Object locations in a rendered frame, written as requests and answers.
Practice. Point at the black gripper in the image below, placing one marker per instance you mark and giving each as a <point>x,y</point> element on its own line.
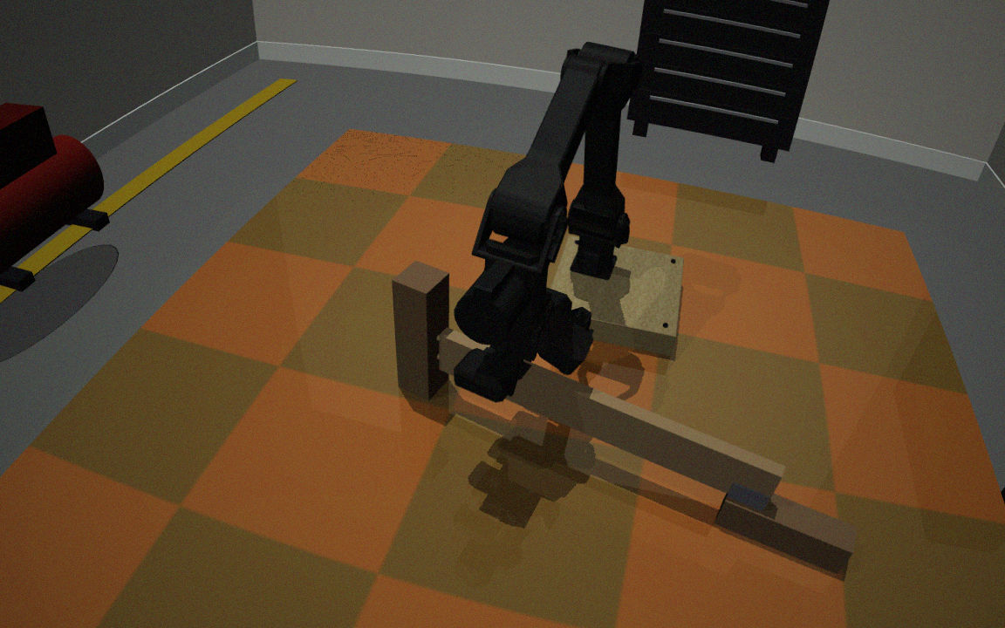
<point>494,372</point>

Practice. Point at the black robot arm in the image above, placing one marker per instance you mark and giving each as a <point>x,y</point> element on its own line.
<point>529,207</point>

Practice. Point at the long brown wooden rail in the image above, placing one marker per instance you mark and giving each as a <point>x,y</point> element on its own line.
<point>647,435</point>

